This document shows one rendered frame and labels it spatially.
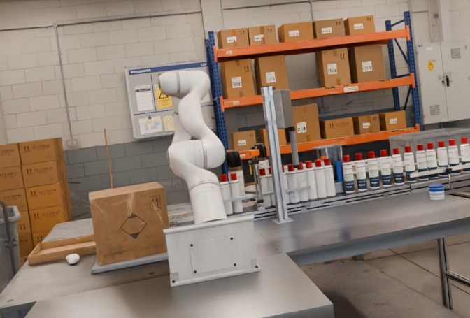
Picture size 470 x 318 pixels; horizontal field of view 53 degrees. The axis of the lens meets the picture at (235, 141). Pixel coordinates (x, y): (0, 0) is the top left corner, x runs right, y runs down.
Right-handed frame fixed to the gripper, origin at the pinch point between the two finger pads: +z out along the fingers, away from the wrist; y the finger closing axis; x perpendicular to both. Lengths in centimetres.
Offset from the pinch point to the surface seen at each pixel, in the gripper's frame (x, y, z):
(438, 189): -103, -30, 44
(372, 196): -80, -6, 39
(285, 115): -53, -15, -23
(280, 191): -33.3, -15.8, 8.5
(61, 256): 70, -13, -15
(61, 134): 104, 460, -90
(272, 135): -42.2, -16.8, -17.9
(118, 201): 34, -42, -28
